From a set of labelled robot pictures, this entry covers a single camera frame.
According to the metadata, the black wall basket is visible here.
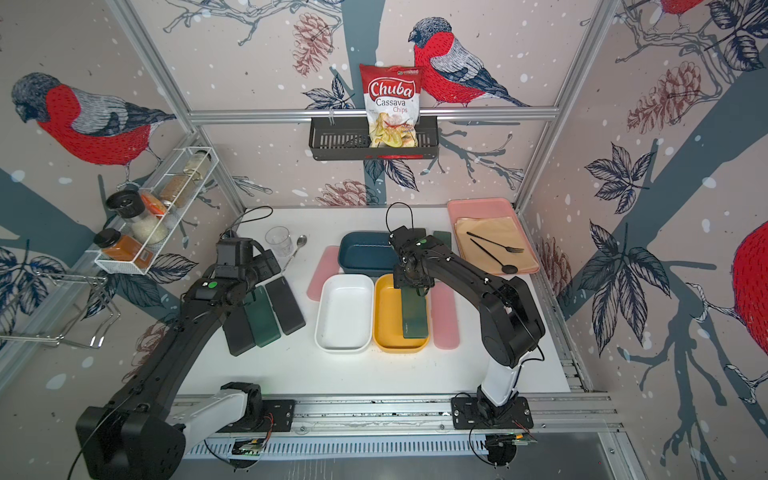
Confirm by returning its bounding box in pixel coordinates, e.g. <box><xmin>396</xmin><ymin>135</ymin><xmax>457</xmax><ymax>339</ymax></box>
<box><xmin>308</xmin><ymin>115</ymin><xmax>440</xmax><ymax>162</ymax></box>

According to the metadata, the orange spice jar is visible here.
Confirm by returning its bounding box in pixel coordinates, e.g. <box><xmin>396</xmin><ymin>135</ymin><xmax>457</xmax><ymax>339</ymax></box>
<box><xmin>94</xmin><ymin>228</ymin><xmax>153</xmax><ymax>269</ymax></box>

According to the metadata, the green pencil case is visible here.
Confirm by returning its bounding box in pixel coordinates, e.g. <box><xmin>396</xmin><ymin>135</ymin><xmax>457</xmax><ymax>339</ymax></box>
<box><xmin>244</xmin><ymin>286</ymin><xmax>281</xmax><ymax>348</ymax></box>
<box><xmin>432</xmin><ymin>231</ymin><xmax>452</xmax><ymax>249</ymax></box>
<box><xmin>401</xmin><ymin>287</ymin><xmax>429</xmax><ymax>339</ymax></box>

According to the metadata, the tan spice jar rear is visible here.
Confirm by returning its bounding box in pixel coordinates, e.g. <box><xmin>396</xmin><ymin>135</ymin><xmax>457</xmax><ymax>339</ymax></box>
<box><xmin>159</xmin><ymin>150</ymin><xmax>211</xmax><ymax>208</ymax></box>

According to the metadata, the red cassava chips bag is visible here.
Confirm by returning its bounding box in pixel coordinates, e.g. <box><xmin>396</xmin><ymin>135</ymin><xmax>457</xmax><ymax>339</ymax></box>
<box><xmin>360</xmin><ymin>65</ymin><xmax>422</xmax><ymax>148</ymax></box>

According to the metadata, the dark teal storage box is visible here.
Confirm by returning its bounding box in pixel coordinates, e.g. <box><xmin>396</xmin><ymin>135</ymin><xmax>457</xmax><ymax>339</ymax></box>
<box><xmin>338</xmin><ymin>231</ymin><xmax>399</xmax><ymax>278</ymax></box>

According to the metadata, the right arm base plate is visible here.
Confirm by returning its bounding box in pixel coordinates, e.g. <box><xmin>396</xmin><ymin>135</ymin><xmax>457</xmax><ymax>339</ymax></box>
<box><xmin>450</xmin><ymin>393</ymin><xmax>534</xmax><ymax>431</ymax></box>

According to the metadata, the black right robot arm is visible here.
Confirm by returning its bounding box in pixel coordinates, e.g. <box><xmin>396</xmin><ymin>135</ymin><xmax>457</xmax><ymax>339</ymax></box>
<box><xmin>388</xmin><ymin>226</ymin><xmax>546</xmax><ymax>409</ymax></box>

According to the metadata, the black fork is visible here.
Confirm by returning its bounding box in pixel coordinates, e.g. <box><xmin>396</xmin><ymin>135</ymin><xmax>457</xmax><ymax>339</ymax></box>
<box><xmin>467</xmin><ymin>232</ymin><xmax>525</xmax><ymax>253</ymax></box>

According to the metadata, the white storage box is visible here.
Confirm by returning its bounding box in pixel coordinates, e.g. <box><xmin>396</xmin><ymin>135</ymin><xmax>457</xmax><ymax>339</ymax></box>
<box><xmin>314</xmin><ymin>274</ymin><xmax>374</xmax><ymax>354</ymax></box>

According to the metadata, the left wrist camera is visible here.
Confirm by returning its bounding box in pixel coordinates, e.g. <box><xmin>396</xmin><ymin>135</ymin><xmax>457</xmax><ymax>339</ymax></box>
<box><xmin>216</xmin><ymin>238</ymin><xmax>253</xmax><ymax>267</ymax></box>

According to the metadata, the white wire spice rack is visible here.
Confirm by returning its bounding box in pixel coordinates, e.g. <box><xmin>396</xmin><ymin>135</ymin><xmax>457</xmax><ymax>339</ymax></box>
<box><xmin>94</xmin><ymin>146</ymin><xmax>219</xmax><ymax>275</ymax></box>

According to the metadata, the metal spoon white handle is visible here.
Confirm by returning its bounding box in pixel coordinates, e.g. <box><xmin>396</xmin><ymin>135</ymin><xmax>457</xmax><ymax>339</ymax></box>
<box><xmin>282</xmin><ymin>235</ymin><xmax>308</xmax><ymax>274</ymax></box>

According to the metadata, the yellow storage box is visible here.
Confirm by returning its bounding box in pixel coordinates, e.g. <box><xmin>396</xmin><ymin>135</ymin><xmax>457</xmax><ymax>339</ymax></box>
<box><xmin>373</xmin><ymin>274</ymin><xmax>429</xmax><ymax>354</ymax></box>

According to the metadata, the pink tray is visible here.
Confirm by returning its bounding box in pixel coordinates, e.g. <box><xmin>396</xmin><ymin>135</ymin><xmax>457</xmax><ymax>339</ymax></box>
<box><xmin>447</xmin><ymin>198</ymin><xmax>525</xmax><ymax>238</ymax></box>

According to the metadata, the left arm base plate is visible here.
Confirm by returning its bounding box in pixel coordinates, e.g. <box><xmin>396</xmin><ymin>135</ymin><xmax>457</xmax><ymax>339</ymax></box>
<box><xmin>218</xmin><ymin>399</ymin><xmax>296</xmax><ymax>434</ymax></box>

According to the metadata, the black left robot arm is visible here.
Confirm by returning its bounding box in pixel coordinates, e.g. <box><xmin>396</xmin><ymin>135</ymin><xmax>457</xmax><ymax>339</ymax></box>
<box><xmin>76</xmin><ymin>238</ymin><xmax>281</xmax><ymax>479</ymax></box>

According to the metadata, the metal wire hanger rack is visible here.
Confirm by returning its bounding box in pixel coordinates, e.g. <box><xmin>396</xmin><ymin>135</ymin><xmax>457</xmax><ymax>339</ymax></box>
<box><xmin>1</xmin><ymin>270</ymin><xmax>122</xmax><ymax>350</ymax></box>

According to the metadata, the tan cloth mat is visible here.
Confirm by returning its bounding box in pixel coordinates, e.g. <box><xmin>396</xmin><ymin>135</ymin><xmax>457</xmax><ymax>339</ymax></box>
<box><xmin>454</xmin><ymin>217</ymin><xmax>540</xmax><ymax>275</ymax></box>

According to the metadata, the black spoon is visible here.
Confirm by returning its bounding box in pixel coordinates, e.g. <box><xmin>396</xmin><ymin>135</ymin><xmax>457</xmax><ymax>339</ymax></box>
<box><xmin>472</xmin><ymin>240</ymin><xmax>518</xmax><ymax>275</ymax></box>

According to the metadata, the aluminium front rail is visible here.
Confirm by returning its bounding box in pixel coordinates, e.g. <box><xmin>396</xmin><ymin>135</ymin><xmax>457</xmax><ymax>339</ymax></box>
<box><xmin>213</xmin><ymin>392</ymin><xmax>625</xmax><ymax>437</ymax></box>

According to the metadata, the black lid spice grinder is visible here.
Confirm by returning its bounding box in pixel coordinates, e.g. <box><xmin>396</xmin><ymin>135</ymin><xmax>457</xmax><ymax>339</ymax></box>
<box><xmin>106</xmin><ymin>190</ymin><xmax>170</xmax><ymax>245</ymax></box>

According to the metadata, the clear drinking glass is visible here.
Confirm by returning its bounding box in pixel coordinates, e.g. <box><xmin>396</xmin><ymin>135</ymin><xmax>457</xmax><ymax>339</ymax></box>
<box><xmin>265</xmin><ymin>226</ymin><xmax>294</xmax><ymax>258</ymax></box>

